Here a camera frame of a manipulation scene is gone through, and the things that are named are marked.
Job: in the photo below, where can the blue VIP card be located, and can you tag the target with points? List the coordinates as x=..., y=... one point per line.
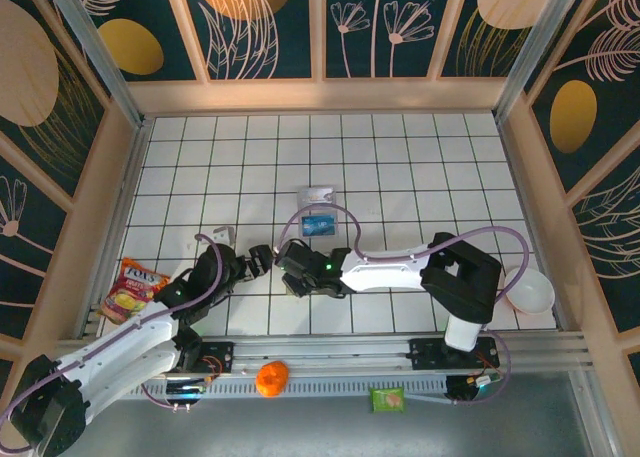
x=319, y=225

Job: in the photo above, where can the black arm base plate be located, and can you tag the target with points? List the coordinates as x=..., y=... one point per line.
x=425, y=357
x=222, y=357

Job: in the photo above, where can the small electronics board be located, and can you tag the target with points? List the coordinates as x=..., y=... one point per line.
x=485, y=379
x=187, y=389

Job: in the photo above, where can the aluminium frame post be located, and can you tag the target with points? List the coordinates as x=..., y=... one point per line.
x=534, y=52
x=103, y=62

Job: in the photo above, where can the red yellow candy bag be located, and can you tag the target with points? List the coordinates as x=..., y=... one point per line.
x=132, y=292

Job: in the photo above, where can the clear acrylic card tray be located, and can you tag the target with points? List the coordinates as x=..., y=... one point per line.
x=320, y=209

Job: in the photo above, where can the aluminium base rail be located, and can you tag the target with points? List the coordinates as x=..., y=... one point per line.
x=325, y=357

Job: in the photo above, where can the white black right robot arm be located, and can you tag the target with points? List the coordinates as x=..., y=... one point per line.
x=385, y=272

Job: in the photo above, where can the orange mandarin fruit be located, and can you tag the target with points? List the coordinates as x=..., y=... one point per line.
x=272, y=379

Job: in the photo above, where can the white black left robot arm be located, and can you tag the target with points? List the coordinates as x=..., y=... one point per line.
x=125, y=347

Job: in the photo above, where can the silver VIP card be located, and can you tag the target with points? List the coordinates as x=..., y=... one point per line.
x=316, y=195

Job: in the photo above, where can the green snack packet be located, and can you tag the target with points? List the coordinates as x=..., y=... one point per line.
x=386, y=400

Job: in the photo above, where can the white bowl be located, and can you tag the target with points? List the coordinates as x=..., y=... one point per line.
x=530, y=289

